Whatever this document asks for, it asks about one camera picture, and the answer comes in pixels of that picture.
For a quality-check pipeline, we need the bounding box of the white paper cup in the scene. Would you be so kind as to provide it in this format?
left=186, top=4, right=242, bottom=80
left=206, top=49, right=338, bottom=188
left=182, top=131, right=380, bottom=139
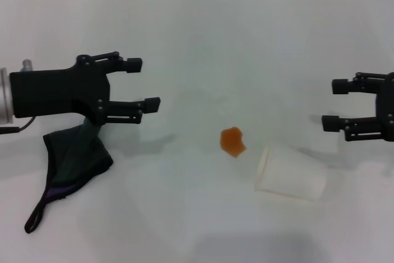
left=254, top=144, right=328, bottom=203

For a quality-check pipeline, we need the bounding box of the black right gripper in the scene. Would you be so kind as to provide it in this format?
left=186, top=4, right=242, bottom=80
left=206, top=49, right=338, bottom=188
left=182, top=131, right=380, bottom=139
left=321, top=71, right=394, bottom=144

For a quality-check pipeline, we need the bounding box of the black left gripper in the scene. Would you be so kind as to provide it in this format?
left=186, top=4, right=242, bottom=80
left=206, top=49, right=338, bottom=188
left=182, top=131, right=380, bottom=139
left=9, top=51, right=161, bottom=126

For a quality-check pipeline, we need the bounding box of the orange-brown liquid stain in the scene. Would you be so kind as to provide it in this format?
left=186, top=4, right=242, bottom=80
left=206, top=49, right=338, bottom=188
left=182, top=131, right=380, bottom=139
left=220, top=126, right=248, bottom=159

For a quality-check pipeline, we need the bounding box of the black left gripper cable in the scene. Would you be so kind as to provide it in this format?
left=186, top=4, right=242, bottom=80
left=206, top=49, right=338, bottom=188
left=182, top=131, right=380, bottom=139
left=0, top=116, right=36, bottom=134

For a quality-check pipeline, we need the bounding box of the dark blue rag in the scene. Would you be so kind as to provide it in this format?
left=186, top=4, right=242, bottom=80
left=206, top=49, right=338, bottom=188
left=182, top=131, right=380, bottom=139
left=24, top=116, right=114, bottom=235

